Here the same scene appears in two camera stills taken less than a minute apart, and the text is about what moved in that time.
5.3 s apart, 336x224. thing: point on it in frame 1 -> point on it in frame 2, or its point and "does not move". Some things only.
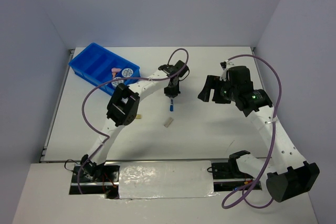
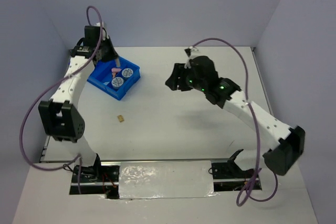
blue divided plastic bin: [96, 63] does not move
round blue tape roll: [127, 72] does not move
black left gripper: [174, 93] -> [112, 55]
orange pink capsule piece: [114, 71] does not move
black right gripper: [212, 82] -> [179, 71]
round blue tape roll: [115, 84] does not move
